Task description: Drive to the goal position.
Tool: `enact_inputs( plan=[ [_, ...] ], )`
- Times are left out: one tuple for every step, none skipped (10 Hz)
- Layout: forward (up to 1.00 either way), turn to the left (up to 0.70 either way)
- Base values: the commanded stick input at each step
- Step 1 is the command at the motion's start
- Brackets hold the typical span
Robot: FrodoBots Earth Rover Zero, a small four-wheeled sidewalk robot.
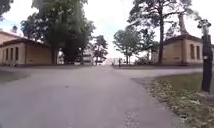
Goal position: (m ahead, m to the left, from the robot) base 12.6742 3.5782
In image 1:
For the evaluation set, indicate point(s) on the grass patch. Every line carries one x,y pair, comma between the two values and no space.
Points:
5,76

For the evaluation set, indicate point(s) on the large tree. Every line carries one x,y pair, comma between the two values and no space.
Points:
61,26

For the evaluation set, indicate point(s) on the grey asphalt road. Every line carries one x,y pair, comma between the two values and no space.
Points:
88,100

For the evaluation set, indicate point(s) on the dark pole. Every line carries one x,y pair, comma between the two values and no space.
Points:
207,66

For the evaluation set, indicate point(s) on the pine tree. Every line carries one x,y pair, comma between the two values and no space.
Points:
100,48

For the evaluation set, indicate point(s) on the grass with fallen leaves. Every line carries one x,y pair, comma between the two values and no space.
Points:
188,96

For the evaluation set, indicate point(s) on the tall tree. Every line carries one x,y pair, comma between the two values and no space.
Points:
160,36

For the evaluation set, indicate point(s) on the tan building with dark roof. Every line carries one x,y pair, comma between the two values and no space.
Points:
175,51
35,53

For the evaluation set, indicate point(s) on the pale building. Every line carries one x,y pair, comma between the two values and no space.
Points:
86,58

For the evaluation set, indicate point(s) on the broad tree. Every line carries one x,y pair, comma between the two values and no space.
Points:
128,41

